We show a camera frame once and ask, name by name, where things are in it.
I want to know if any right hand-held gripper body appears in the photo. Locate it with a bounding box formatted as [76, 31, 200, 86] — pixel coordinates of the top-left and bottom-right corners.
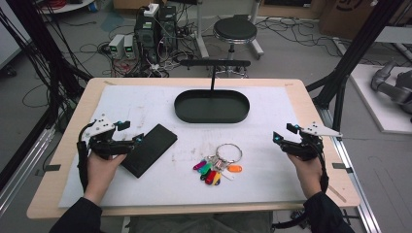
[280, 121, 343, 162]

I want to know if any black wallet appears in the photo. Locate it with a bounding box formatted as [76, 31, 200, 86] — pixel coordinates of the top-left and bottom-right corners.
[120, 123, 179, 179]

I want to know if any black computer tower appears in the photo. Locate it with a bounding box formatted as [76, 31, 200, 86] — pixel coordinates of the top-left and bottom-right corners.
[133, 12, 160, 64]
[157, 5, 178, 50]

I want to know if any white floor board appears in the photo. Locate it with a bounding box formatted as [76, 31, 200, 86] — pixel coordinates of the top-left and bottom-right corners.
[349, 63, 412, 136]

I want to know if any keyring with coloured tags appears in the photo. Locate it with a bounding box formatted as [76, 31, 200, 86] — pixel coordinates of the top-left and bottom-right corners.
[192, 143, 244, 186]

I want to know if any person's lap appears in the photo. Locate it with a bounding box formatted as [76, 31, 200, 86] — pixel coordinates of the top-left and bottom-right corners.
[128, 211, 274, 233]

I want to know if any person's right hand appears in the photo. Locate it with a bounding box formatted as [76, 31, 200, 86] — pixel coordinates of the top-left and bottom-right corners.
[287, 154, 324, 199]

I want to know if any large cardboard box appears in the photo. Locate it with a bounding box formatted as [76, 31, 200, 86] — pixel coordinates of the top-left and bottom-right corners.
[318, 0, 412, 41]

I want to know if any white wall panel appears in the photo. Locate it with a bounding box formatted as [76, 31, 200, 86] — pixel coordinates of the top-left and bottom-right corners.
[0, 0, 31, 70]

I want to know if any round white table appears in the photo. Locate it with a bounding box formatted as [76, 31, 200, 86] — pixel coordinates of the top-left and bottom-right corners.
[38, 0, 95, 15]

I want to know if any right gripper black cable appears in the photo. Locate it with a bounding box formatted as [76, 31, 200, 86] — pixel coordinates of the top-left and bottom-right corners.
[271, 141, 330, 231]

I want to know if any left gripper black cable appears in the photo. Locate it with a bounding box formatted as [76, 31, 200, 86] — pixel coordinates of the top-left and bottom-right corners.
[76, 119, 98, 193]

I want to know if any person's left hand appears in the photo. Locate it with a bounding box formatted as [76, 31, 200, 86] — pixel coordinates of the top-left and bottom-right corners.
[83, 154, 127, 206]

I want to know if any aluminium rail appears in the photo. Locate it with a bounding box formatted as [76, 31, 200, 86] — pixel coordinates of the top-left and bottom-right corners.
[0, 125, 56, 216]
[317, 106, 383, 233]

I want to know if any white desk frame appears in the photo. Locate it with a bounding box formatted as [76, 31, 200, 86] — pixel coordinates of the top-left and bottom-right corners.
[193, 0, 265, 61]

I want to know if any black round stool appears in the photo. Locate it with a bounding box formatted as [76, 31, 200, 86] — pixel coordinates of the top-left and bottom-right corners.
[212, 14, 258, 79]

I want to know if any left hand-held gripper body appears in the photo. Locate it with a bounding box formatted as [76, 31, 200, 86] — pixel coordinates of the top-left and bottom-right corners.
[77, 114, 135, 160]

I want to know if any grey bench power supply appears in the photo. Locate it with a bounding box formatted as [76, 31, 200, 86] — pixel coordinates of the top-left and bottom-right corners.
[108, 33, 126, 60]
[123, 34, 137, 60]

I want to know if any black frame post with cables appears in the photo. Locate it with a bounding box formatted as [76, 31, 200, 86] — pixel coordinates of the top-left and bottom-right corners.
[0, 0, 93, 130]

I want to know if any white foam mat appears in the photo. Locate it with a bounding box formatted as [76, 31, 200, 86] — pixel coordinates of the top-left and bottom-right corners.
[57, 84, 307, 209]

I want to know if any black tape strip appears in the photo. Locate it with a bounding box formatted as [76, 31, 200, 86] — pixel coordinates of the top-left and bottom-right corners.
[34, 163, 62, 178]
[331, 162, 355, 174]

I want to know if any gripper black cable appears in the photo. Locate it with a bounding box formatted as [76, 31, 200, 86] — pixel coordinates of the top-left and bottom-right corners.
[271, 141, 330, 231]
[76, 119, 98, 193]

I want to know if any black oval tray with hanger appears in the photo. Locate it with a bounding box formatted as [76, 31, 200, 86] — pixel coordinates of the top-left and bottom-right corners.
[173, 58, 252, 124]

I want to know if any white power adapter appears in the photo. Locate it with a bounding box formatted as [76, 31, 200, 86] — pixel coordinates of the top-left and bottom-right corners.
[143, 3, 160, 17]

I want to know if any tangle of floor cables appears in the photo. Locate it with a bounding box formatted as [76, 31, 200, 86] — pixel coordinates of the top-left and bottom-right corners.
[255, 17, 344, 58]

